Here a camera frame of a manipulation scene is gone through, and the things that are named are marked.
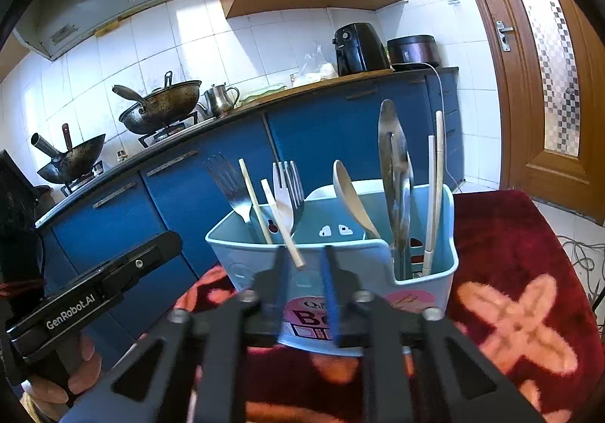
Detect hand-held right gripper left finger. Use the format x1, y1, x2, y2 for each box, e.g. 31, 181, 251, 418
61, 248, 290, 423

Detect metal door handle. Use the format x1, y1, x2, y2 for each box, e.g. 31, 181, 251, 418
496, 20, 515, 53

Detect large black wok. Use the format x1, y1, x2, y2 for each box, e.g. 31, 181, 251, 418
112, 71, 203, 135

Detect green tray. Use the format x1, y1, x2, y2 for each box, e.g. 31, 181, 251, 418
239, 83, 289, 105

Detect light blue utensil box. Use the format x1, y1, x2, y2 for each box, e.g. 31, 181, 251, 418
205, 179, 459, 358

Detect metal kettle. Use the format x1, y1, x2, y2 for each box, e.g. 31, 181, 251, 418
203, 82, 241, 119

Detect white power cable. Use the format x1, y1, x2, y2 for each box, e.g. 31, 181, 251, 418
422, 62, 462, 188

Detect tangled floor cables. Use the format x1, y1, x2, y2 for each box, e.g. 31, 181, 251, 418
562, 234, 605, 311

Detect gas stove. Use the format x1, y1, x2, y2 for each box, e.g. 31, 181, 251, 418
59, 112, 211, 197

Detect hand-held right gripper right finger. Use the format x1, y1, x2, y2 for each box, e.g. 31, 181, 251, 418
320, 246, 544, 423

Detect small black wok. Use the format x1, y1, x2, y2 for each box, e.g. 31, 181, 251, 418
31, 123, 106, 185

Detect wooden door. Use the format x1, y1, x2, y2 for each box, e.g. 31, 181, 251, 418
448, 0, 605, 212

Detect blue lower kitchen cabinets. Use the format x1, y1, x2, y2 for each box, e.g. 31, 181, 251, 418
35, 67, 466, 358

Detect large metal spoon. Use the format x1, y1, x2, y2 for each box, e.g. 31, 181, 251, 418
379, 99, 413, 235

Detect person's left hand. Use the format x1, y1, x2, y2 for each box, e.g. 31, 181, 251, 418
26, 333, 103, 421

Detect white plastic spoon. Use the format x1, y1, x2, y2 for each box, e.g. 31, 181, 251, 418
332, 159, 383, 240

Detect red floral blanket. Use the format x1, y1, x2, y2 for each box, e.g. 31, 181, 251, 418
175, 189, 597, 423

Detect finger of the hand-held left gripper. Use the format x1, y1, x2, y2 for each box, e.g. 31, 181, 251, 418
96, 231, 184, 297

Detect black air fryer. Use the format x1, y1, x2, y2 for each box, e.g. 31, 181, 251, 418
333, 22, 391, 76

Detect dark rice cooker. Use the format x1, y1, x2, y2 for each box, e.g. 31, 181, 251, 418
386, 35, 443, 72

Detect clear plastic bag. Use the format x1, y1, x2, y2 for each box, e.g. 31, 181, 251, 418
288, 49, 339, 88

